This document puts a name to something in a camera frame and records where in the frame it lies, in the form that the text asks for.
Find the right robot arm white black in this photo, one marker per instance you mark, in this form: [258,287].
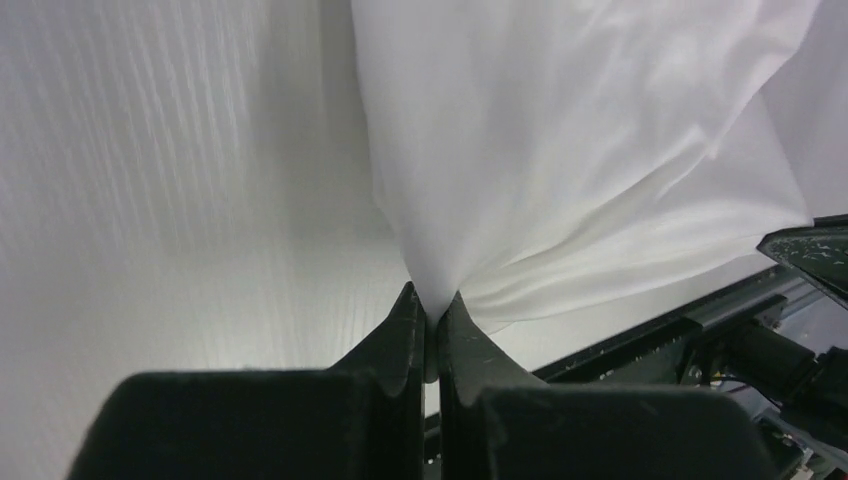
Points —
[810,388]

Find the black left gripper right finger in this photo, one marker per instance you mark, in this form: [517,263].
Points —
[498,421]

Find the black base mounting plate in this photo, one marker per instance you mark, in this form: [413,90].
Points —
[681,347]

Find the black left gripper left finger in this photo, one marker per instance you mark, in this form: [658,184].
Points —
[361,418]

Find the white t shirt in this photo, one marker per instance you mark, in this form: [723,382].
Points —
[538,157]

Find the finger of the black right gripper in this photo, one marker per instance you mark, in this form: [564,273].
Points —
[817,253]

